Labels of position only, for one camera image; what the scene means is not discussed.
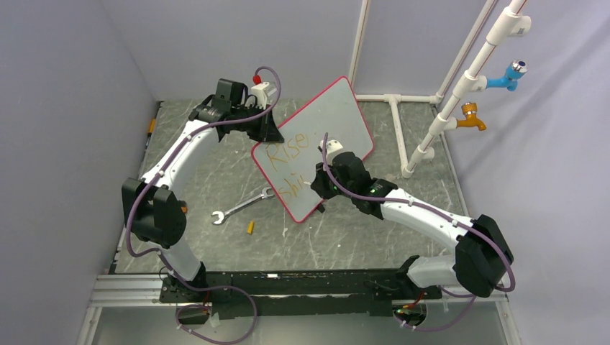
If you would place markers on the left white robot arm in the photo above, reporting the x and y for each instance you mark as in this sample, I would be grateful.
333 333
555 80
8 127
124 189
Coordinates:
153 211

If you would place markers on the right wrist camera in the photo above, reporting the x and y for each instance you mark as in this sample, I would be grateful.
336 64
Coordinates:
333 149

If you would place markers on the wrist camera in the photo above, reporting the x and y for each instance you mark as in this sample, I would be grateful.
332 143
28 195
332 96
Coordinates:
265 92
333 149

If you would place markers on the silver combination wrench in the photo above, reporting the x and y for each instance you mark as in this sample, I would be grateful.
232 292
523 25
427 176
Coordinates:
222 216

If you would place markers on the red-framed whiteboard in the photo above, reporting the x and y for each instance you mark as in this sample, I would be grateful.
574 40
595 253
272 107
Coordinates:
290 165

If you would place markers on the orange tap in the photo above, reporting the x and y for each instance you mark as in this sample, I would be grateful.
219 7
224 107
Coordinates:
471 120

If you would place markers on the blue tap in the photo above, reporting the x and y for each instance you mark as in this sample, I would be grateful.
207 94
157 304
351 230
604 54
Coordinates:
516 70

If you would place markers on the white corner pipe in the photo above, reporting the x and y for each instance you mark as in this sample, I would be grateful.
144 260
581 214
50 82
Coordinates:
358 41

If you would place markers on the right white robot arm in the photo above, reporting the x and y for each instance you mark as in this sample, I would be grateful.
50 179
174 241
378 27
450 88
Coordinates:
479 259

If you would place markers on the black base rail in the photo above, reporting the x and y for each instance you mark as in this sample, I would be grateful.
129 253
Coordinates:
376 292

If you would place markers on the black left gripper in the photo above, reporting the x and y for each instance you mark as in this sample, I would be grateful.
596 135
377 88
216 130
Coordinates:
268 131

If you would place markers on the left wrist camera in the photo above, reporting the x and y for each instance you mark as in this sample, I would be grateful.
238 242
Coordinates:
265 92

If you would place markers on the white pipe with taps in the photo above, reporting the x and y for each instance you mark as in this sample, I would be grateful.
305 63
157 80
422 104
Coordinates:
510 23

